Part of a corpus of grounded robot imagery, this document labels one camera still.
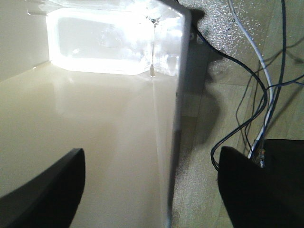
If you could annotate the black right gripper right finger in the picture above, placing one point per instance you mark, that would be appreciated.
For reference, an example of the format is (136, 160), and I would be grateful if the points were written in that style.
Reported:
(268, 197)

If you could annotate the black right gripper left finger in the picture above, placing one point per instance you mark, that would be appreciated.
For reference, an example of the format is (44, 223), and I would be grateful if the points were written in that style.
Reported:
(51, 199)

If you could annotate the white plastic trash bin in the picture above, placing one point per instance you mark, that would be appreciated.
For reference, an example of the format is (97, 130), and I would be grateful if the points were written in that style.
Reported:
(101, 75)

